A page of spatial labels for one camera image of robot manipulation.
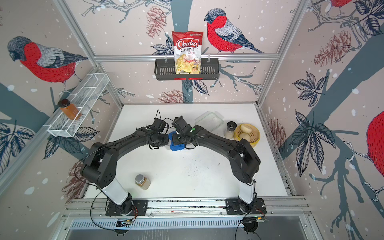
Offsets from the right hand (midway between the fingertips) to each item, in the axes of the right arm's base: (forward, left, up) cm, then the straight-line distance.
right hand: (174, 138), depth 87 cm
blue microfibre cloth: (-7, -1, +2) cm, 8 cm away
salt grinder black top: (+11, -35, 0) cm, 37 cm away
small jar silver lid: (-23, +14, -1) cm, 28 cm away
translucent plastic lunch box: (-9, -10, +8) cm, 15 cm away
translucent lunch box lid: (+24, -23, -12) cm, 35 cm away
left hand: (+3, +5, -6) cm, 8 cm away
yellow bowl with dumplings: (+11, -46, -6) cm, 47 cm away
